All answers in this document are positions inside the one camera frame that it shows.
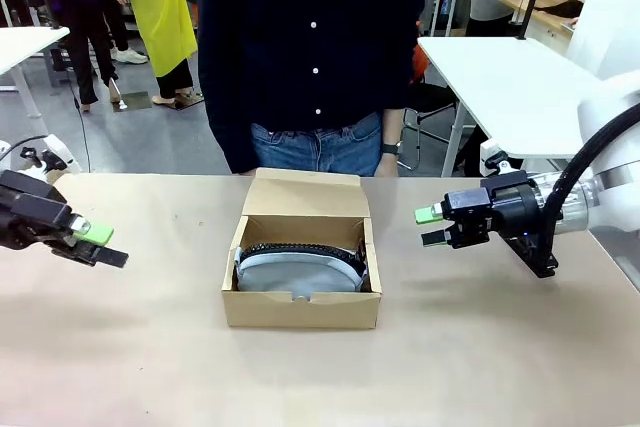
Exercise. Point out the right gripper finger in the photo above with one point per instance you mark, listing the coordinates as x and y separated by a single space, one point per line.
435 238
429 214

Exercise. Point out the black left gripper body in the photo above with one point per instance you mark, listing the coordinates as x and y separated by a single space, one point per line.
30 212

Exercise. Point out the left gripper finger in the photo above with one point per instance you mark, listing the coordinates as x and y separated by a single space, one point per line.
112 258
97 234

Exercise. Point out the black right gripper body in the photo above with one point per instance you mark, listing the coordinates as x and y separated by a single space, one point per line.
500 212

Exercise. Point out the grey zippered pencil case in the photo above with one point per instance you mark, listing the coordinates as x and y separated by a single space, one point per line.
295 272

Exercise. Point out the person's right forearm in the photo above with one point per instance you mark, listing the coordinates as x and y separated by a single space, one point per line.
225 137

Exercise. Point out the person's left forearm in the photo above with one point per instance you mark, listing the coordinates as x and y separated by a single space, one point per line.
394 124

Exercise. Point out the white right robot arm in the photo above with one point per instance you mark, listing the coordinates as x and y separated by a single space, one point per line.
615 197

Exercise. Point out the brown cardboard box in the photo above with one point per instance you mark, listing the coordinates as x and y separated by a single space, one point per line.
300 309

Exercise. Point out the person's left hand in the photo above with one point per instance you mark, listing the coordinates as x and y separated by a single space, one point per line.
387 166

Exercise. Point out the black stapler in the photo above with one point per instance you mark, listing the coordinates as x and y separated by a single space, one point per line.
544 267

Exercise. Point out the black wristwatch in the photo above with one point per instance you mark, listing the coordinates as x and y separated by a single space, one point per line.
391 148

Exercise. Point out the large white side table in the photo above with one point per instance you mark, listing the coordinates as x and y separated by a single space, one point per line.
500 97

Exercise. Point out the square metal floor plate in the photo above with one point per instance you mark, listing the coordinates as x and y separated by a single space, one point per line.
135 101

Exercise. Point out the dark floor plate under feet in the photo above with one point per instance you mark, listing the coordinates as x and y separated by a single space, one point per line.
190 101

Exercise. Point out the small white side table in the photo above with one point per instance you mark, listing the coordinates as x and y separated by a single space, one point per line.
25 44

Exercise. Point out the wooden workbench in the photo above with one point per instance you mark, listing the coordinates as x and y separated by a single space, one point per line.
545 21

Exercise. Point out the white partition panel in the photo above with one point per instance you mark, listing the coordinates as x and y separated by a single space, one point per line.
617 12

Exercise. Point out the person in yellow apron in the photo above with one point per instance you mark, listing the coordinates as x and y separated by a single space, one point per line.
160 7

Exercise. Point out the person in navy shirt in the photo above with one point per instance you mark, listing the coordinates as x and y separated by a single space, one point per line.
310 7

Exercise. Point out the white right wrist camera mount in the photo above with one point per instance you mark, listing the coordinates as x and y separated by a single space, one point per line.
492 152

